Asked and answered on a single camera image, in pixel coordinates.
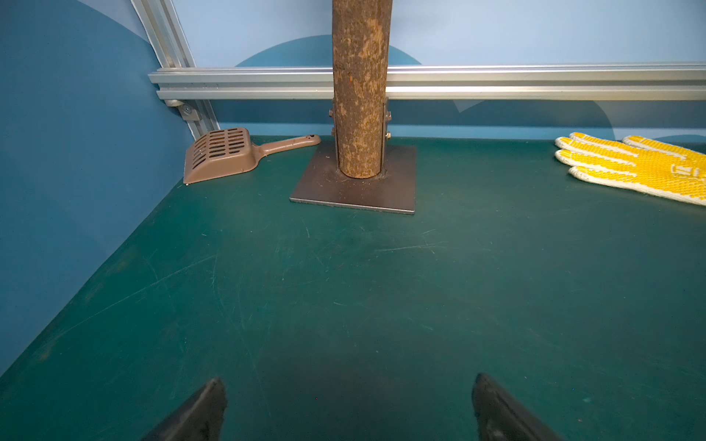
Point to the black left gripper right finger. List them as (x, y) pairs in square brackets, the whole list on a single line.
[(501, 417)]

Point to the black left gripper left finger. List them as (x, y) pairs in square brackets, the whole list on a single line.
[(199, 418)]

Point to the brown plastic slotted scoop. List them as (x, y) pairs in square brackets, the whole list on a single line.
[(231, 152)]

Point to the yellow white work glove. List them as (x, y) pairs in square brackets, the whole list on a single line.
[(636, 163)]

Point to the artificial pink blossom tree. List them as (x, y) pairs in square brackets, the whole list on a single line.
[(361, 38)]

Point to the horizontal aluminium back rail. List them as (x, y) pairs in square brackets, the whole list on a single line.
[(629, 82)]

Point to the left diagonal aluminium post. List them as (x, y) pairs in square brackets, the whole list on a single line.
[(168, 40)]

